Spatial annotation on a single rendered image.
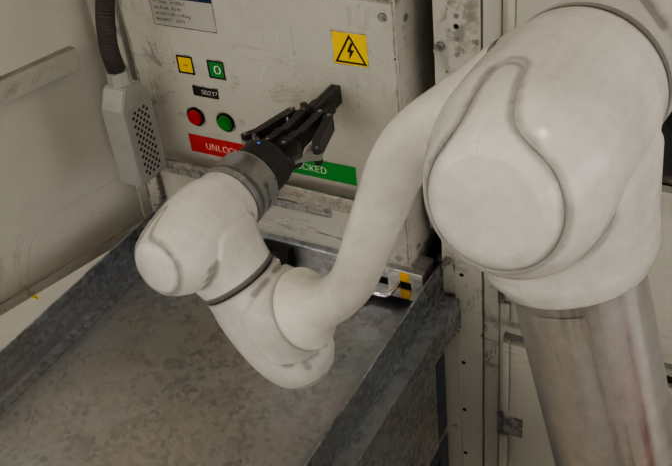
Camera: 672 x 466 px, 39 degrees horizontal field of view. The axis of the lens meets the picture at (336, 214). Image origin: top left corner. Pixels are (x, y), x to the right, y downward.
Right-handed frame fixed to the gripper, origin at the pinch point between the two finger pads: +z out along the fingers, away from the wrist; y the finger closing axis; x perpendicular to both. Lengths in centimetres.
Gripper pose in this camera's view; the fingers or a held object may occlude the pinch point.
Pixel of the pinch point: (325, 104)
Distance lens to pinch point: 137.6
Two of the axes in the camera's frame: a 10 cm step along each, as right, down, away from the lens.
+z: 4.6, -5.5, 6.9
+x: -1.0, -8.1, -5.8
